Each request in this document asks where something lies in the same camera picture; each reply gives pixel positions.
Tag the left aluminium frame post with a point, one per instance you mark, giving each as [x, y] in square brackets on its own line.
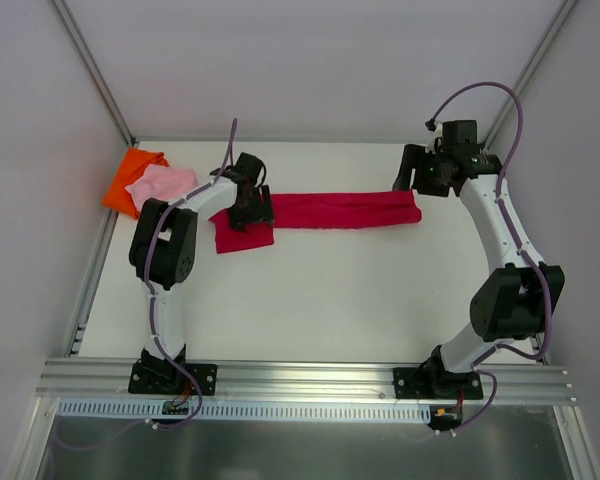
[70, 26]

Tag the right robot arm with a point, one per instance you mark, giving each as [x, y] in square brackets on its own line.
[521, 292]

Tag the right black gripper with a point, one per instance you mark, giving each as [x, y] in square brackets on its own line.
[421, 175]

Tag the aluminium frame post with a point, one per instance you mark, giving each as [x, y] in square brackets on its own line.
[540, 52]
[70, 26]

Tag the aluminium mounting rail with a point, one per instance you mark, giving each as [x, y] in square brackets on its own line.
[532, 384]

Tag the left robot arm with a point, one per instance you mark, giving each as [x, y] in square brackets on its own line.
[163, 251]

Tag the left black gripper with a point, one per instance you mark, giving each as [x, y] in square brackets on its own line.
[252, 214]

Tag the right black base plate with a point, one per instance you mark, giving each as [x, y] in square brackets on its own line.
[415, 383]

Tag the magenta t shirt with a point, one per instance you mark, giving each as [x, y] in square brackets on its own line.
[319, 211]

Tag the orange folded t shirt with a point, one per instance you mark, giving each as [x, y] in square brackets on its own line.
[131, 168]

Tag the white slotted cable duct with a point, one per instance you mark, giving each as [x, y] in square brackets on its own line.
[163, 410]

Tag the right aluminium frame post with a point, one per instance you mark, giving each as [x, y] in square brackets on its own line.
[540, 52]

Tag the pink folded t shirt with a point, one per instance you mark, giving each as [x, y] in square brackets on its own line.
[161, 183]

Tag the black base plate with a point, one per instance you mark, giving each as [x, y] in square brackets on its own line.
[415, 383]
[200, 377]

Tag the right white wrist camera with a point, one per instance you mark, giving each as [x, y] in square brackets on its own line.
[435, 141]

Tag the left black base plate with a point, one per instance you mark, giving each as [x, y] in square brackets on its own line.
[200, 377]

